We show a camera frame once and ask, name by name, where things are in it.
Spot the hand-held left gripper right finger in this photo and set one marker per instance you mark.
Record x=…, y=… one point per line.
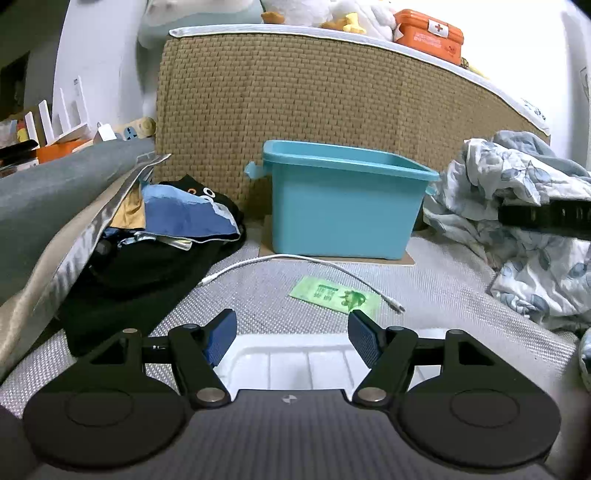
x=362, y=339

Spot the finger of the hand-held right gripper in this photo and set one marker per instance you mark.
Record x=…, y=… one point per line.
x=545, y=219

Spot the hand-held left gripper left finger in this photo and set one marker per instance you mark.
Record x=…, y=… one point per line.
x=221, y=337

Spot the teal plastic storage bin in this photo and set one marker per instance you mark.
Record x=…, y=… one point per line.
x=341, y=207

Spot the floral white quilt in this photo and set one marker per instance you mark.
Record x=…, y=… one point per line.
x=531, y=267

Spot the green flat packet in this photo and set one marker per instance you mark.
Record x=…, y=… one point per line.
x=332, y=293

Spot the black clothing with orange print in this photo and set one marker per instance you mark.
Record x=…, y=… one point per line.
x=138, y=286

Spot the yellow-brown cloth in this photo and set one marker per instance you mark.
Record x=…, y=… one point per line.
x=129, y=210

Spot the beige pillow with silver edge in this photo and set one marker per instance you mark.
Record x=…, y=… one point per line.
x=55, y=258

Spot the orange first-aid box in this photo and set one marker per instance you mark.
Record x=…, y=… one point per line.
x=429, y=37

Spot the yellow and blue power strip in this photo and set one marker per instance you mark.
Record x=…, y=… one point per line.
x=136, y=129

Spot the white charger plug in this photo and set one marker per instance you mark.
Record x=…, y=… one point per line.
x=105, y=133

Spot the woven wicker headboard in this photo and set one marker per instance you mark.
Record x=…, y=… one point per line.
x=323, y=92

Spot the white router with antennas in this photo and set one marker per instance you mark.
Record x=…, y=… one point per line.
x=74, y=131

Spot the white duck plush yellow feet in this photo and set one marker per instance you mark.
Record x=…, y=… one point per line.
x=364, y=18

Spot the black tablet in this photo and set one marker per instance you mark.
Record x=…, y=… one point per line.
x=18, y=150

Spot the teal and beige plush cushion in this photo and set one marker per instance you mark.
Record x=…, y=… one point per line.
x=194, y=18

